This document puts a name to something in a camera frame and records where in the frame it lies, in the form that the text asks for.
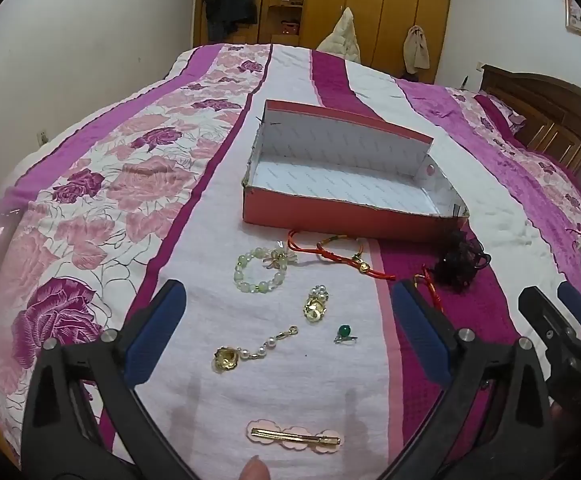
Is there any jade bead bracelet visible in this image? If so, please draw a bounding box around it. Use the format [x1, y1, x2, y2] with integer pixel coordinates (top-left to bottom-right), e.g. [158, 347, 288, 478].
[234, 245, 300, 295]

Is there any black hanging coat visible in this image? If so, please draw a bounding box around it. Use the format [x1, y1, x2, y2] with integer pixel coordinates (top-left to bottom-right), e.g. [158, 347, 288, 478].
[201, 0, 259, 41]

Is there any pink flower hair clip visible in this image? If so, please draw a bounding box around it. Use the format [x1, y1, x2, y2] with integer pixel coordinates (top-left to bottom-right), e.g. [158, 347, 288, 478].
[245, 419, 344, 455]

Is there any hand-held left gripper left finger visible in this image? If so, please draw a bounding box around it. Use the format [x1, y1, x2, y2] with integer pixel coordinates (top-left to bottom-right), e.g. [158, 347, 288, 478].
[20, 280, 194, 480]

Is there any red multicolour braided cord bracelet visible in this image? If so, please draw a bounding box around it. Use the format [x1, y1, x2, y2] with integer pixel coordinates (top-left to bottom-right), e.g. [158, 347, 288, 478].
[288, 230, 397, 282]

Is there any thin red string bracelet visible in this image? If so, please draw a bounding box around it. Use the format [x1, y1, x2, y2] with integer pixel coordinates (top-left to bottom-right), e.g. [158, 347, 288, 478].
[413, 264, 445, 312]

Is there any floral purple pink bedspread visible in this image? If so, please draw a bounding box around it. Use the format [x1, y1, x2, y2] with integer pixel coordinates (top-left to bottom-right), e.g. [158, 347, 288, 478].
[0, 42, 581, 480]

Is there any red cardboard box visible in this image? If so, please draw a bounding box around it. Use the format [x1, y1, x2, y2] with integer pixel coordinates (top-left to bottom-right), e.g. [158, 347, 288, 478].
[242, 100, 470, 242]

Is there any gold flower pearl chain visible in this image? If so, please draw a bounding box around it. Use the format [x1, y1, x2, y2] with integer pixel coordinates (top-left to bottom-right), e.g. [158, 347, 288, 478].
[213, 326, 300, 374]

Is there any beige hanging cloth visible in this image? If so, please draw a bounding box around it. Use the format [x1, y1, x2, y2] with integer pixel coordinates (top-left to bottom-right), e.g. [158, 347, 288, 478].
[403, 25, 431, 75]

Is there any floral purple pillow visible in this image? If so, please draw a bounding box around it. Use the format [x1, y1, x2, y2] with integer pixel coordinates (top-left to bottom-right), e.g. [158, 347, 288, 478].
[475, 92, 527, 137]

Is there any black hair scrunchie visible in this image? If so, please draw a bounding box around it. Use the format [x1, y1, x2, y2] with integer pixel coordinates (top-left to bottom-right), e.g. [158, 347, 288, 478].
[428, 230, 492, 293]

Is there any wooden headboard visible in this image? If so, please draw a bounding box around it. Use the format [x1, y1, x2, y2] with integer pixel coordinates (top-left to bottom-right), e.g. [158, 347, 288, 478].
[481, 64, 581, 201]

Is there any person's left hand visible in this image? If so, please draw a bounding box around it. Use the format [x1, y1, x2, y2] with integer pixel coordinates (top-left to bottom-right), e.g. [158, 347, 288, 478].
[240, 455, 272, 480]

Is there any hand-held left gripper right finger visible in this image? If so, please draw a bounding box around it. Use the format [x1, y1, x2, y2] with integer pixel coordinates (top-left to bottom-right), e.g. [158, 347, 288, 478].
[385, 280, 556, 480]

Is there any gold pearl brooch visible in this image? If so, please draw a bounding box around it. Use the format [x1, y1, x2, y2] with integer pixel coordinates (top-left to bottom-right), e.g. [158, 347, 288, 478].
[303, 285, 331, 325]

